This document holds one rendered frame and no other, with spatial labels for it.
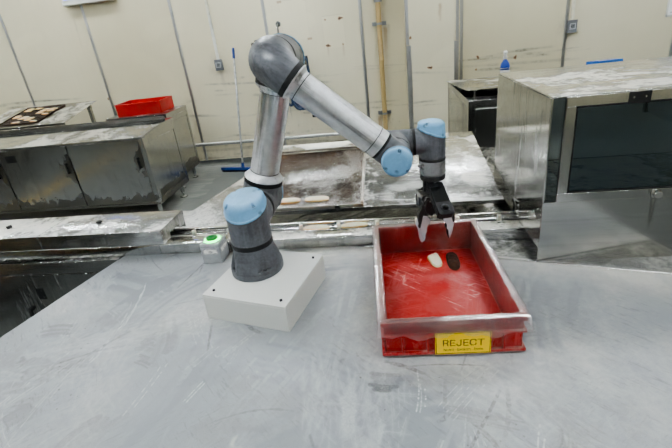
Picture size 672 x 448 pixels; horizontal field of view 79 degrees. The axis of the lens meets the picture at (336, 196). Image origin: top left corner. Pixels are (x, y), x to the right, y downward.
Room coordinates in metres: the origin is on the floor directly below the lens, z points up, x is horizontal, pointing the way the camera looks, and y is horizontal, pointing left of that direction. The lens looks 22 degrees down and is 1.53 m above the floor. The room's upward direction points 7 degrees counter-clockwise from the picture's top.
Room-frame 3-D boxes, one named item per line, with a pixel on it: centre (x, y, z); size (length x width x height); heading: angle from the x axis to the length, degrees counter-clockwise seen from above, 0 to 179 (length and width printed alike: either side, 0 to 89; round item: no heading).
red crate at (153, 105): (4.72, 2.01, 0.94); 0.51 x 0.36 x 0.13; 85
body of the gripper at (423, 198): (1.10, -0.28, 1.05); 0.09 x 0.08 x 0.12; 6
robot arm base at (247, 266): (1.04, 0.25, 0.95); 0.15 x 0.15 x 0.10
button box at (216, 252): (1.27, 0.44, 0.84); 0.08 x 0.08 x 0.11; 81
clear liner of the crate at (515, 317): (0.93, -0.24, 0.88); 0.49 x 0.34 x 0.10; 174
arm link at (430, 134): (1.10, -0.28, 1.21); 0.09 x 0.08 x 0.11; 81
